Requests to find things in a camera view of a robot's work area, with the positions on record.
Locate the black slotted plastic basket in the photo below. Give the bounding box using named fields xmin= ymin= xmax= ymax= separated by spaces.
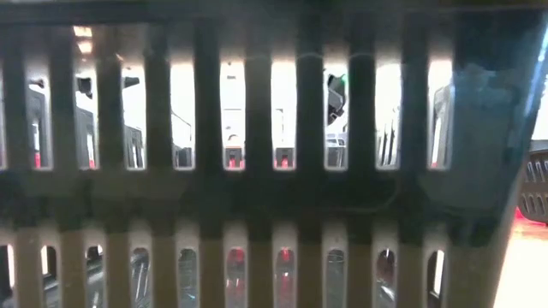
xmin=518 ymin=139 xmax=548 ymax=224
xmin=0 ymin=0 xmax=548 ymax=308

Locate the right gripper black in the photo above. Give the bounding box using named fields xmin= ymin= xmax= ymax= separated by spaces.
xmin=326 ymin=74 xmax=347 ymax=127

